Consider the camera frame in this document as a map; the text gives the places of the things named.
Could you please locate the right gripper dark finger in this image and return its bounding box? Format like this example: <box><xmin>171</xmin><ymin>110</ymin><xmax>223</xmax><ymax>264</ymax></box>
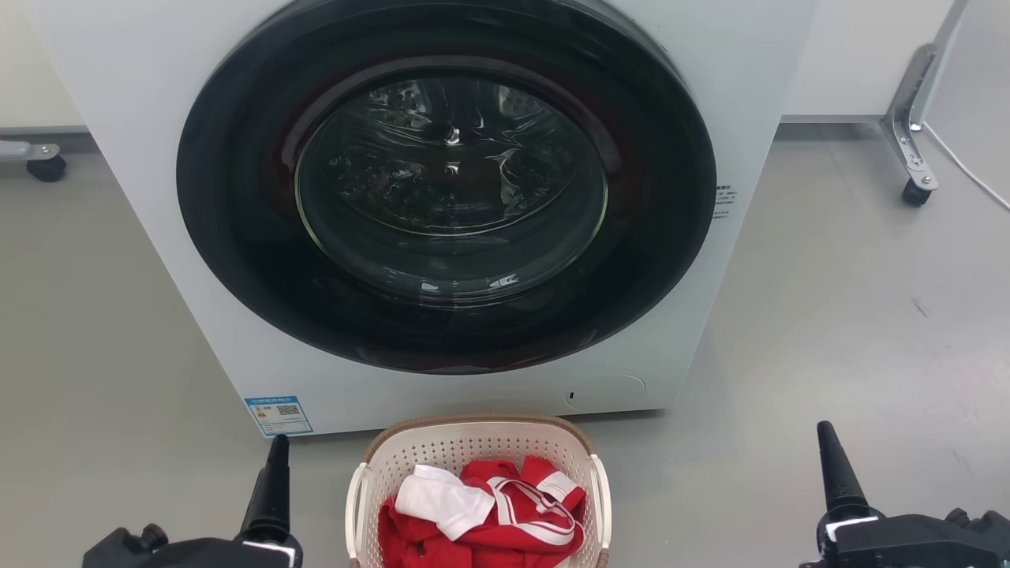
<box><xmin>816</xmin><ymin>420</ymin><xmax>873</xmax><ymax>521</ymax></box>

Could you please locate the round black washing machine door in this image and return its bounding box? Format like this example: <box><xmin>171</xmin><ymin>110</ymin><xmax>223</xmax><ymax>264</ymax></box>
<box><xmin>176</xmin><ymin>0</ymin><xmax>717</xmax><ymax>376</ymax></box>

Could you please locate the thin white cable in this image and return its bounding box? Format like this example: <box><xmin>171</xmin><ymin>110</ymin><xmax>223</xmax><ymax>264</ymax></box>
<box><xmin>922</xmin><ymin>122</ymin><xmax>1010</xmax><ymax>212</ymax></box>

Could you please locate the white front-load washing machine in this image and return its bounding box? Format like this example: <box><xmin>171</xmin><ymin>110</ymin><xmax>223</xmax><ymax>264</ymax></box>
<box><xmin>20</xmin><ymin>0</ymin><xmax>821</xmax><ymax>439</ymax></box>

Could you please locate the blue energy label sticker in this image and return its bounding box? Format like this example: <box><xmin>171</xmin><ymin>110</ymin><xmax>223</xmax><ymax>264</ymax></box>
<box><xmin>245</xmin><ymin>395</ymin><xmax>314</xmax><ymax>438</ymax></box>

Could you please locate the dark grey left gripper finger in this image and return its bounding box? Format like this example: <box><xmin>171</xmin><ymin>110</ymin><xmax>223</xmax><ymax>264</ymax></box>
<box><xmin>239</xmin><ymin>434</ymin><xmax>291</xmax><ymax>545</ymax></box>

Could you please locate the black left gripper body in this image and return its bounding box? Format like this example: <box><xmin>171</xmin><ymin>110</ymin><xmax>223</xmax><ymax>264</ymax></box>
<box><xmin>82</xmin><ymin>523</ymin><xmax>304</xmax><ymax>568</ymax></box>

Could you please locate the white perforated laundry basket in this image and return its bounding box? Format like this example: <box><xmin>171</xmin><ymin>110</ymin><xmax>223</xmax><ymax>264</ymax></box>
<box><xmin>345</xmin><ymin>414</ymin><xmax>612</xmax><ymax>568</ymax></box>

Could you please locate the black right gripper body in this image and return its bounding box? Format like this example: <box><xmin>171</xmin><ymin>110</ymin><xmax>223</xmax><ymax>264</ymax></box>
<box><xmin>799</xmin><ymin>509</ymin><xmax>1010</xmax><ymax>568</ymax></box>

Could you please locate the grey metal partition leg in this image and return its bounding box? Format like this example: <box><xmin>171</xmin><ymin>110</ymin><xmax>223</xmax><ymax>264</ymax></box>
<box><xmin>0</xmin><ymin>140</ymin><xmax>61</xmax><ymax>163</ymax></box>
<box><xmin>880</xmin><ymin>0</ymin><xmax>970</xmax><ymax>190</ymax></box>

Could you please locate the red garment with white stripes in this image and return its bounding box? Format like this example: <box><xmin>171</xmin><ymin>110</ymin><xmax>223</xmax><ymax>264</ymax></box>
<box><xmin>378</xmin><ymin>455</ymin><xmax>587</xmax><ymax>568</ymax></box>

